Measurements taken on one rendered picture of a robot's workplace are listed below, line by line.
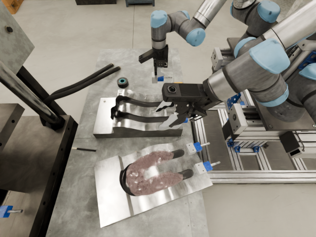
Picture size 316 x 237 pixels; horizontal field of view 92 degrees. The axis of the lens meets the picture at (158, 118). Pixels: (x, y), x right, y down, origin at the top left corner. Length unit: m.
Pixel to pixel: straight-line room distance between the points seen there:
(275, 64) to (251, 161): 1.39
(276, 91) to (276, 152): 1.45
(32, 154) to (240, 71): 1.08
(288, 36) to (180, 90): 0.31
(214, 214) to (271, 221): 0.50
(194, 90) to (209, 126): 1.31
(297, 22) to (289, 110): 0.40
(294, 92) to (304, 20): 0.33
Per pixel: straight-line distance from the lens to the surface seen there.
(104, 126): 0.93
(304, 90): 0.78
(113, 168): 0.76
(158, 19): 0.79
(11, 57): 1.11
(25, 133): 1.24
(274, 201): 1.96
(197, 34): 0.75
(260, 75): 0.40
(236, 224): 1.76
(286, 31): 0.55
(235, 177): 1.59
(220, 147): 1.64
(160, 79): 1.00
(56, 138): 1.10
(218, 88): 0.40
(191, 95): 0.40
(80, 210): 0.90
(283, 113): 0.87
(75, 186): 0.93
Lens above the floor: 1.62
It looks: 57 degrees down
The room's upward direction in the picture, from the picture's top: straight up
